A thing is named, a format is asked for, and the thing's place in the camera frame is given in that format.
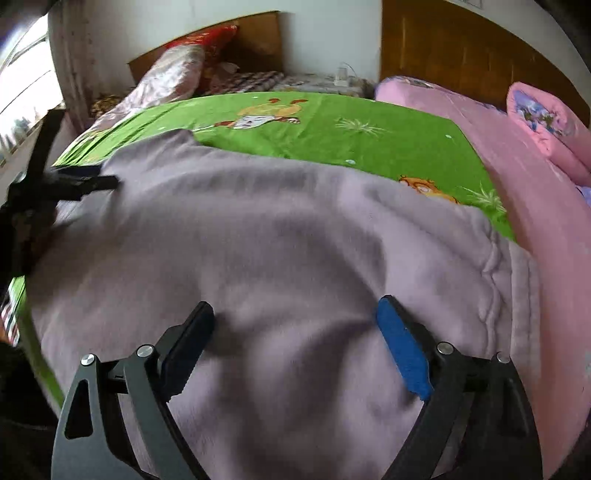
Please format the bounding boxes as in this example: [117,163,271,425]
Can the lilac fleece pants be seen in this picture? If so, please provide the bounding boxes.
[26,130,541,479]

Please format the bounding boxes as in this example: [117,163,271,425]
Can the yellow patterned cloth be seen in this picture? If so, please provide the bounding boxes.
[90,95,123,119]

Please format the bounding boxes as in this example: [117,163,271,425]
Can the window curtain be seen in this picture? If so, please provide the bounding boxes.
[48,0,97,133]

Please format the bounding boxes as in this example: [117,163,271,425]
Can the pink floral duvet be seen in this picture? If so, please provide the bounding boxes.
[89,44,205,132]

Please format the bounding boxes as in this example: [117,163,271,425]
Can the pink folded quilt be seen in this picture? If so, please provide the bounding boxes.
[376,76,590,479]

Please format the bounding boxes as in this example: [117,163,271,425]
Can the red pillow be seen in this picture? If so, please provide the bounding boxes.
[165,24,238,94]

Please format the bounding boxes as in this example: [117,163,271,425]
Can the red plaid bed sheet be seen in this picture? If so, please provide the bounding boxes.
[201,71,375,99]

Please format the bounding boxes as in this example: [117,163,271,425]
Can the wooden headboard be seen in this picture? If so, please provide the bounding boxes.
[127,11,286,86]

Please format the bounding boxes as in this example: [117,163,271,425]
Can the pink cartoon pillow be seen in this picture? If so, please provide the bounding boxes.
[506,82,590,187]

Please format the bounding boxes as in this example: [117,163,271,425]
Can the green cartoon bed sheet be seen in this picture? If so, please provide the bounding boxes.
[15,93,513,410]

